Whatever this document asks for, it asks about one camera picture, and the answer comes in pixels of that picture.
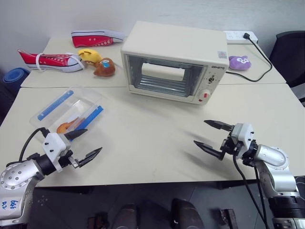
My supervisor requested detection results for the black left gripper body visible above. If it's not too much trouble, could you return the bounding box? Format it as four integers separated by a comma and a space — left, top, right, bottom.
58, 149, 81, 169

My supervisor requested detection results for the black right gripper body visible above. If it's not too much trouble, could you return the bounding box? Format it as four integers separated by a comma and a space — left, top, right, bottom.
219, 130, 242, 156

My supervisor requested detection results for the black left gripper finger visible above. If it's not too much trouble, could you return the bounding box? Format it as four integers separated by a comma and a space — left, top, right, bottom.
64, 128, 89, 142
78, 146, 103, 168

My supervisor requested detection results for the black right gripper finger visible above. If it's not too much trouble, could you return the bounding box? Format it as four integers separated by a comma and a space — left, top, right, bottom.
193, 140, 226, 161
203, 119, 234, 132

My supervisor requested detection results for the glass oven door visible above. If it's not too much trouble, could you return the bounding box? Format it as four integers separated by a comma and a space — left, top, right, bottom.
123, 53, 208, 99

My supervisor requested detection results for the cream toaster oven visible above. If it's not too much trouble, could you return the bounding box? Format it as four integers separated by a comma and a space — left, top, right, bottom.
120, 21, 230, 106

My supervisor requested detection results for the orange bread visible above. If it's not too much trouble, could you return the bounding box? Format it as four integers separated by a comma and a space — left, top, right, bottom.
56, 120, 80, 134

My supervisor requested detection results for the blue container clip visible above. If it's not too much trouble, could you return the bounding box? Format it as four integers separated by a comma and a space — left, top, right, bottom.
38, 90, 75, 121
75, 105, 105, 131

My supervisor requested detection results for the clear plastic container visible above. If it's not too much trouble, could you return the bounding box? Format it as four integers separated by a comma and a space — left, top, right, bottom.
29, 84, 108, 144

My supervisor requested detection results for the purple plush toy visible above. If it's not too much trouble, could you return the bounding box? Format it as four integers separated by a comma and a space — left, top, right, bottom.
228, 55, 251, 72

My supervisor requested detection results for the dark rounded shape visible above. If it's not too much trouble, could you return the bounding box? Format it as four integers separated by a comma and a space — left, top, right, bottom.
171, 198, 206, 229

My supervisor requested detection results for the brown plush toy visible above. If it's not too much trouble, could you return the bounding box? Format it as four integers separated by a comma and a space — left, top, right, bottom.
93, 57, 117, 78

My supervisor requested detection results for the red canvas sneaker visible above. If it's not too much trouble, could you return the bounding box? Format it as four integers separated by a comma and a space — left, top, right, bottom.
71, 29, 127, 49
17, 49, 86, 73

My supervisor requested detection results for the yellow plush toy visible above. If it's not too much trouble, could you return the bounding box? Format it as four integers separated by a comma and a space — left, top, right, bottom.
77, 48, 102, 65

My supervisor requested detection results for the white power strip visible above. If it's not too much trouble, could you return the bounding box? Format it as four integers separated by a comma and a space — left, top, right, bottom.
224, 30, 259, 45

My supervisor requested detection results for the black office chair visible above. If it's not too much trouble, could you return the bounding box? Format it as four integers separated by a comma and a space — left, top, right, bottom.
269, 30, 305, 89

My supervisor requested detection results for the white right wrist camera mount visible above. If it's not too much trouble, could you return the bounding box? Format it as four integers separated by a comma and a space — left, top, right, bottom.
229, 122, 256, 154

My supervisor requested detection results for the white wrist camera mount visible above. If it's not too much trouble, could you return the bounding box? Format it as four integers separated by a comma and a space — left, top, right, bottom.
229, 122, 256, 154
42, 132, 72, 173

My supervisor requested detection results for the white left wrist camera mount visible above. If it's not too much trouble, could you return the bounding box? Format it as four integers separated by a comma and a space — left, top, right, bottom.
42, 132, 72, 173

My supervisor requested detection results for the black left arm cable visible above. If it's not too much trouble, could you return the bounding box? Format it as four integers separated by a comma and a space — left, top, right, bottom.
18, 127, 51, 165

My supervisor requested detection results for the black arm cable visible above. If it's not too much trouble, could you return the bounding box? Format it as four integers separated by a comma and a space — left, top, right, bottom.
18, 127, 51, 165
232, 152, 269, 229
254, 166, 272, 229

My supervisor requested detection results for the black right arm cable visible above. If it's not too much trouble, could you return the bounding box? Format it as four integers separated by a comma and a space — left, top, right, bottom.
254, 166, 272, 229
232, 152, 269, 229

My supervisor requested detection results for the black power cable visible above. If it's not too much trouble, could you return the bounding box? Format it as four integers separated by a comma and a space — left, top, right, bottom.
224, 35, 273, 83

